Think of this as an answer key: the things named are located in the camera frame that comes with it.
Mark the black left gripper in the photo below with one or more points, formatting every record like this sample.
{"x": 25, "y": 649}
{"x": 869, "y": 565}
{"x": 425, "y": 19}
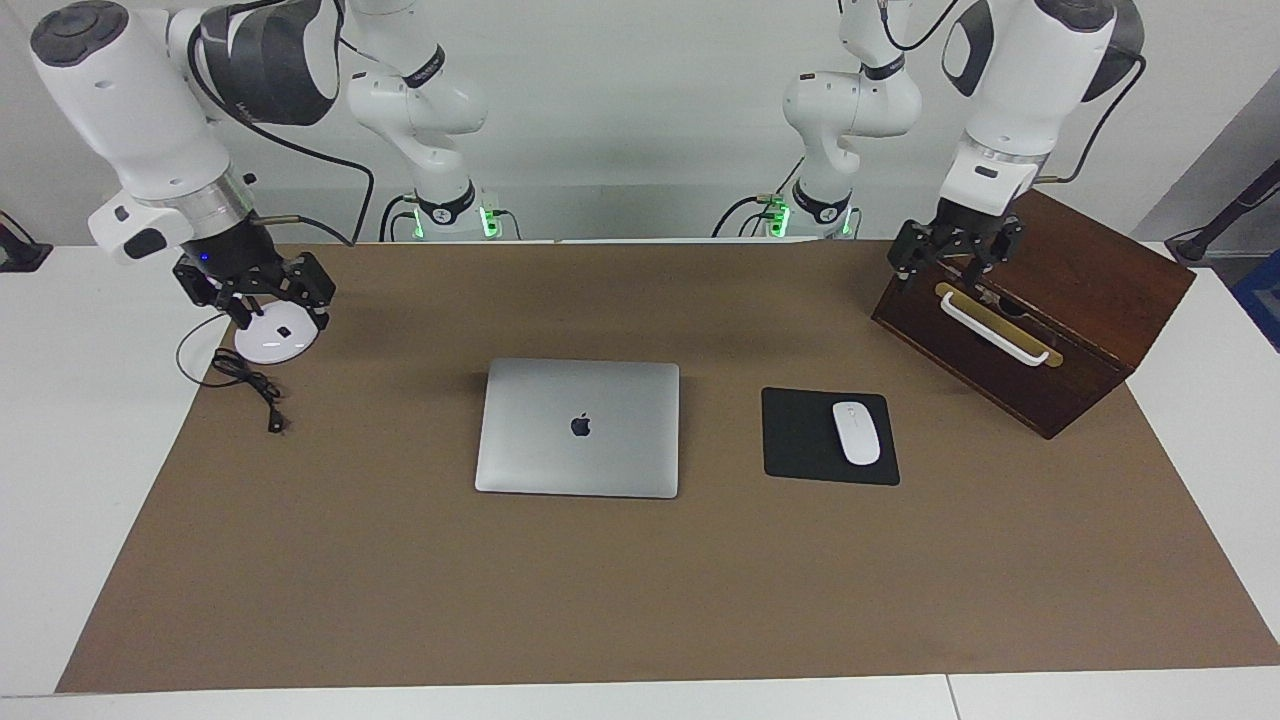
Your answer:
{"x": 965, "y": 228}

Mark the black stand base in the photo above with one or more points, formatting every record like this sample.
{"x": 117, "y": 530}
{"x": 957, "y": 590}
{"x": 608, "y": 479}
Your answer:
{"x": 20, "y": 255}

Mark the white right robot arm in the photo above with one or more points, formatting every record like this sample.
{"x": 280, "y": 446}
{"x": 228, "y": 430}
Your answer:
{"x": 130, "y": 110}

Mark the blue object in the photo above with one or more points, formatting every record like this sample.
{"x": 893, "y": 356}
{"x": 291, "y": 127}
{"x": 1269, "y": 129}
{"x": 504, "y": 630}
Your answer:
{"x": 1262, "y": 300}

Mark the white computer mouse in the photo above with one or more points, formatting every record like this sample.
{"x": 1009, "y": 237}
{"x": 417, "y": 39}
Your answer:
{"x": 856, "y": 433}

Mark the black stand with pole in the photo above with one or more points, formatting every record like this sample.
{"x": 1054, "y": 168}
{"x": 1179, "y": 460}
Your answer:
{"x": 1205, "y": 240}

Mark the brown table mat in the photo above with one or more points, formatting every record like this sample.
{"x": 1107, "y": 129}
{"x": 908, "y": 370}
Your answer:
{"x": 640, "y": 590}

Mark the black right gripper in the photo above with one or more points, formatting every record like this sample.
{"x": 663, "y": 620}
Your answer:
{"x": 240, "y": 262}

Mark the black mouse pad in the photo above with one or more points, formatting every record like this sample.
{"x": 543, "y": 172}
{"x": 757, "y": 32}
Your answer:
{"x": 800, "y": 440}

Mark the dark brown wooden box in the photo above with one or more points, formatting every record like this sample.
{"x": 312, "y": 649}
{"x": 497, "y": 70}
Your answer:
{"x": 1090, "y": 270}

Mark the silver grey laptop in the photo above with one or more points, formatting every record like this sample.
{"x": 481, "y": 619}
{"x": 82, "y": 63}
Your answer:
{"x": 580, "y": 460}

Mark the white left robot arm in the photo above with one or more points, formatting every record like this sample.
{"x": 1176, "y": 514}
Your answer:
{"x": 1030, "y": 90}

